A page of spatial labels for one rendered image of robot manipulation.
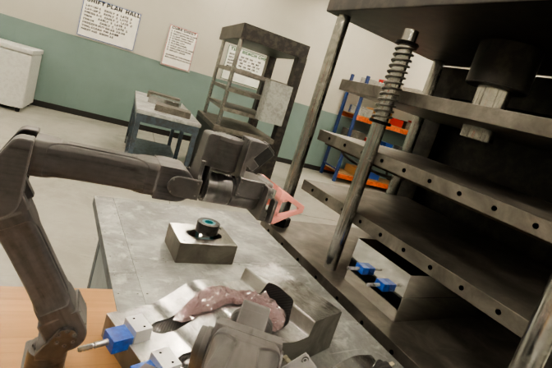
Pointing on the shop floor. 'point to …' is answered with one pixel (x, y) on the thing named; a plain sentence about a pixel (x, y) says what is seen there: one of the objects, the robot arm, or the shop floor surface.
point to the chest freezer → (18, 73)
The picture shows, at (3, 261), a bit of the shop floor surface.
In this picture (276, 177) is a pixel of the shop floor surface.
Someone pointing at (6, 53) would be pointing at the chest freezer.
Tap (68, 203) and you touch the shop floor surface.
